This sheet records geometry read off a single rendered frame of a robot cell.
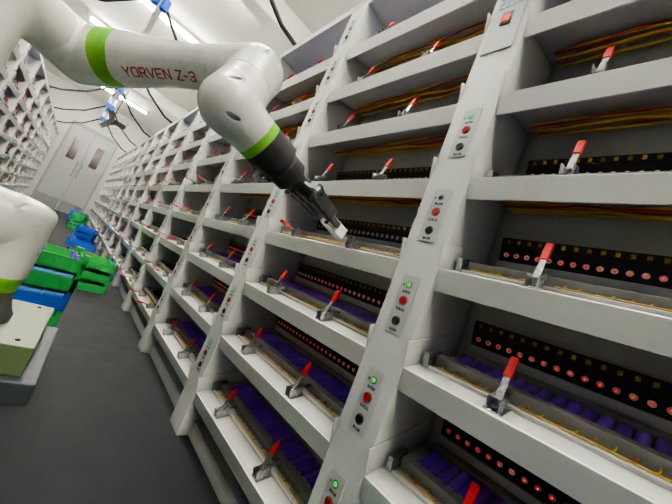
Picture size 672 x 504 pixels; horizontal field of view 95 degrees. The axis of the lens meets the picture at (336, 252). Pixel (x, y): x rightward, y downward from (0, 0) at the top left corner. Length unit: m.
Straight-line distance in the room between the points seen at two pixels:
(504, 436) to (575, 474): 0.08
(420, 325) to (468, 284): 0.12
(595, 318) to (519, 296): 0.10
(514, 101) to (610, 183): 0.27
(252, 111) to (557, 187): 0.54
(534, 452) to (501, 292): 0.22
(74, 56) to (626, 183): 1.04
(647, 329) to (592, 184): 0.22
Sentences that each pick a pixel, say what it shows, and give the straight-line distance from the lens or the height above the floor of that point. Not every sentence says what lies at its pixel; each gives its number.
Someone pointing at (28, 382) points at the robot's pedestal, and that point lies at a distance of 0.81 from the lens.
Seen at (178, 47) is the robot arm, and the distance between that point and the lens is 0.81.
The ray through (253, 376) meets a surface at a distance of 0.97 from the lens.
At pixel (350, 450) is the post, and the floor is 0.37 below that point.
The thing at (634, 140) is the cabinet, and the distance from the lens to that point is 0.91.
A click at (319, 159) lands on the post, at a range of 1.28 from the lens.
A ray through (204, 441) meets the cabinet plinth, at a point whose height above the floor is 0.05.
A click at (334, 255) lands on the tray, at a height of 0.73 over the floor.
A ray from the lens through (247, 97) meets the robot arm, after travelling 0.61.
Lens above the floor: 0.63
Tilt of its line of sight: 8 degrees up
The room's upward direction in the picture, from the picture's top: 22 degrees clockwise
